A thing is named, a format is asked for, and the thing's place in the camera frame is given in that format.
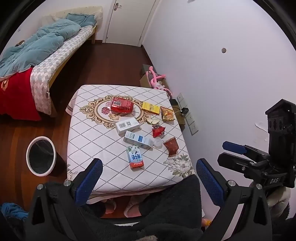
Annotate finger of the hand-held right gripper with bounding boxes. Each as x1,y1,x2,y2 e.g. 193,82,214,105
217,152,262,179
222,141,270,162

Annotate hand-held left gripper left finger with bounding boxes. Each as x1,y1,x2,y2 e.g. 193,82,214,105
25,158,103,241

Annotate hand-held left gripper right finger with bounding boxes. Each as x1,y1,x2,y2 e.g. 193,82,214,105
196,158,273,241

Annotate white rimmed black trash bin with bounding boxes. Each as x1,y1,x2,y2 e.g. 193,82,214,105
26,137,66,178

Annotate orange snack packet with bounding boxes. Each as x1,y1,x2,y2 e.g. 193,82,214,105
160,106,175,122

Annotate person's right forearm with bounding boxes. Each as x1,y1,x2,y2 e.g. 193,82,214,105
266,185,292,219

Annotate pink slipper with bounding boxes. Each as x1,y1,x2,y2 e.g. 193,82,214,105
102,198,117,215
124,196,144,217

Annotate white diamond patterned tablecloth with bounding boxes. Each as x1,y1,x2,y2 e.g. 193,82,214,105
66,85,196,198

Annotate person's dark fleece pants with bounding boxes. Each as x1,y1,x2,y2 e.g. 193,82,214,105
44,174,204,241

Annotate brown red sachet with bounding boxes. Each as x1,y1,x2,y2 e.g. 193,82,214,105
163,137,180,158

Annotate small cow print milk carton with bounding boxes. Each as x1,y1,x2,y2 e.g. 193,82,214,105
126,145,145,169

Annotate clear plastic lid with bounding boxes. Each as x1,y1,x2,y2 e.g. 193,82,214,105
153,137,165,149

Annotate blue and white carton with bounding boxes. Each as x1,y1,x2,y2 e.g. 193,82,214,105
123,130,154,149

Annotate white box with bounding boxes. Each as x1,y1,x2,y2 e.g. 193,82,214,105
115,117,142,136

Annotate blue cloth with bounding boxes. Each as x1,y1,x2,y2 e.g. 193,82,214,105
0,203,29,223

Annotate red box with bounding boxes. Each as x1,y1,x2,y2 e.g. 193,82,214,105
110,97,135,114

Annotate yellow box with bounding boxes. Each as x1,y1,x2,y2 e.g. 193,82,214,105
142,102,161,115

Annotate pink toy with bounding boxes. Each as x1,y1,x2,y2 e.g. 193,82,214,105
148,66,173,96

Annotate cardboard box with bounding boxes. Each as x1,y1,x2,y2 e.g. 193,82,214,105
139,64,168,90

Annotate red blanket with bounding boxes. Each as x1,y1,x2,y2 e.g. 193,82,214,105
0,67,42,121

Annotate wooden bed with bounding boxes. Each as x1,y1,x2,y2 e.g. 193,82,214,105
0,6,103,121

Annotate grey white checkered sheet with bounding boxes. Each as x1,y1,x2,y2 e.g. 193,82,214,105
30,25,93,115

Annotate teal duvet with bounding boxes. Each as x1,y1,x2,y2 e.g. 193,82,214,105
0,13,97,78

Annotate white door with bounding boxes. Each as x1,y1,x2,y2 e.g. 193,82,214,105
105,0,160,46

